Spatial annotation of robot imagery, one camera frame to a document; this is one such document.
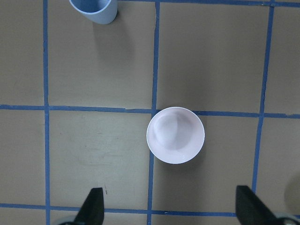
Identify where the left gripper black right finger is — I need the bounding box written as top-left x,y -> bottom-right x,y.
235,185 -> 277,225

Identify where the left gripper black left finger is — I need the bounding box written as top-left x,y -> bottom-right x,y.
74,187 -> 105,225

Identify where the blue cup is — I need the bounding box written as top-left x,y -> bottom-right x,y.
69,0 -> 118,25

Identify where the pink bowl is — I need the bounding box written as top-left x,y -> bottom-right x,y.
146,107 -> 205,164

